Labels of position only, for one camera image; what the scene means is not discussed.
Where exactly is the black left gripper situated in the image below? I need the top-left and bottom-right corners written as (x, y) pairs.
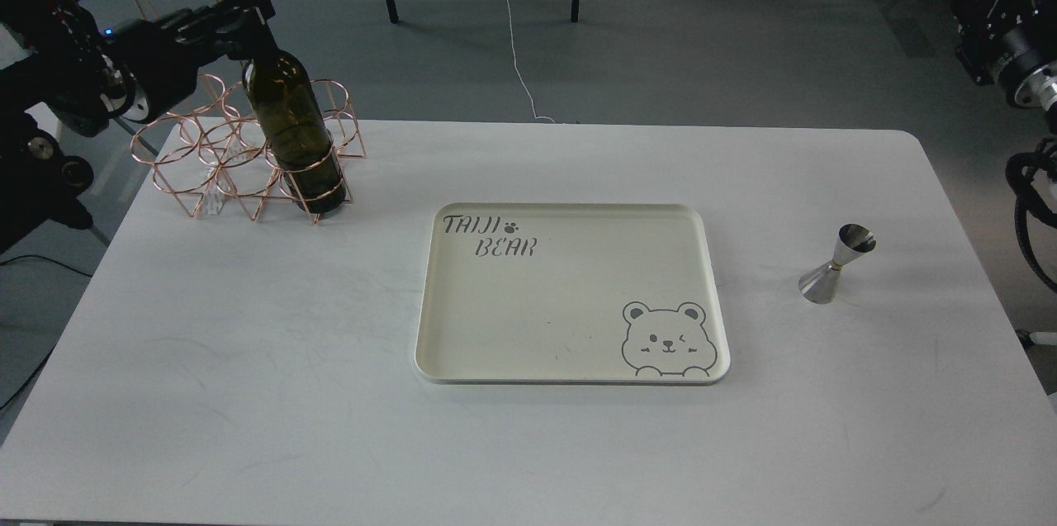
top-left (103, 0), bottom-right (276, 124)

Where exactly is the dark green wine bottle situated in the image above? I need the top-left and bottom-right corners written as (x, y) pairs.
top-left (230, 0), bottom-right (347, 215)

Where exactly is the stainless steel jigger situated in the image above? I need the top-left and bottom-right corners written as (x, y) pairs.
top-left (798, 224), bottom-right (876, 305)

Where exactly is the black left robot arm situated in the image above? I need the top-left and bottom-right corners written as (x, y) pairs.
top-left (1, 0), bottom-right (275, 250)

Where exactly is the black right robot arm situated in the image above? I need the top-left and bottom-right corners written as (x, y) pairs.
top-left (949, 0), bottom-right (1056, 292)

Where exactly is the cream bear serving tray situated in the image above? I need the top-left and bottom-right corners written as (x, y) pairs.
top-left (415, 202), bottom-right (733, 386)

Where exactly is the copper wire bottle rack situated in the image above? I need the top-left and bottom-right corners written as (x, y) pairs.
top-left (142, 0), bottom-right (366, 222)

